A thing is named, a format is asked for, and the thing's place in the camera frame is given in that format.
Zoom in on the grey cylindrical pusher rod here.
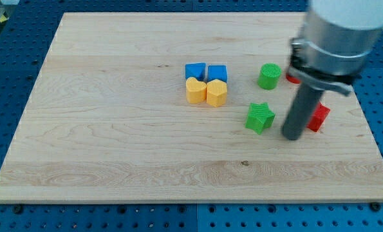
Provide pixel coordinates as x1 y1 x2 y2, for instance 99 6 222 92
281 83 324 140

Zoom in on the green star block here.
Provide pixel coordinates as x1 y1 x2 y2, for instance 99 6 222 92
245 102 276 135

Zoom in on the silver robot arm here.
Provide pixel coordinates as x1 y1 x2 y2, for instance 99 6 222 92
281 0 383 140

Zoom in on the red star block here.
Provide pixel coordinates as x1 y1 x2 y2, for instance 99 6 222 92
307 102 330 132

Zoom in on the light wooden board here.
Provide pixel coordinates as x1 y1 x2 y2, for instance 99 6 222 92
0 12 383 204

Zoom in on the red round block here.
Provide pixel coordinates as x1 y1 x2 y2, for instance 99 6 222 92
285 66 301 84

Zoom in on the green cylinder block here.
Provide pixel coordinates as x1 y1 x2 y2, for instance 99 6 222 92
257 63 282 90

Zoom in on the yellow pentagon block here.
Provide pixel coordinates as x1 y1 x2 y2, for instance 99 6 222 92
206 79 227 107

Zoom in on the blue cube block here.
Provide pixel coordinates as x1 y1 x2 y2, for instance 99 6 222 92
207 65 228 82

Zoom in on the yellow heart block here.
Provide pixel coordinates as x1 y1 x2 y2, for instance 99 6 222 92
185 77 207 104

